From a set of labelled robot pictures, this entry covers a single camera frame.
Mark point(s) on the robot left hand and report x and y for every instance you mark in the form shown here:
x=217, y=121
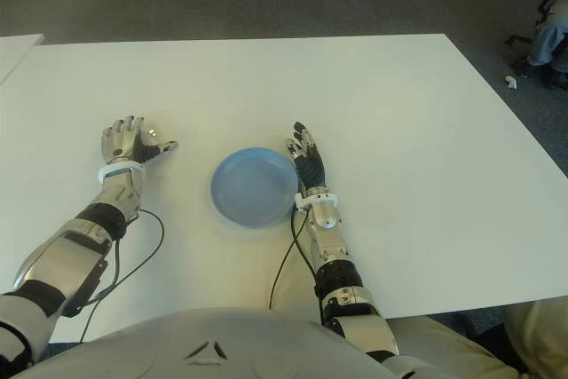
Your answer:
x=122, y=144

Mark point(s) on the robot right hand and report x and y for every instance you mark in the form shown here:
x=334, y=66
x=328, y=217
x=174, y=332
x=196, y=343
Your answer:
x=310, y=166

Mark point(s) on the robot right arm silver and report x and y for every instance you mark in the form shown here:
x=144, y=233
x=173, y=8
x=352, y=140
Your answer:
x=328, y=215

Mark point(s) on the robot left arm silver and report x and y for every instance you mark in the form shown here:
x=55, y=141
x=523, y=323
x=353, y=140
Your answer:
x=75, y=250

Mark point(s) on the blue plate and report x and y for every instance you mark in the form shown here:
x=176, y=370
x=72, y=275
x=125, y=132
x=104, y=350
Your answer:
x=253, y=188

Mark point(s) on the white side table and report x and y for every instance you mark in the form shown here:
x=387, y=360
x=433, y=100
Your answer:
x=18, y=52

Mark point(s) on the robot torso grey shell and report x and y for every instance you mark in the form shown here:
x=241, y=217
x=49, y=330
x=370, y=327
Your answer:
x=222, y=343

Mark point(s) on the small white floor object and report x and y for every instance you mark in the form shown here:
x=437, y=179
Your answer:
x=511, y=81

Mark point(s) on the seated person in jeans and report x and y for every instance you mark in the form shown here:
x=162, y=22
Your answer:
x=548, y=41

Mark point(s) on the beige rounded object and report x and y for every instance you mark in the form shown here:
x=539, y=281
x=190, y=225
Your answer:
x=541, y=339

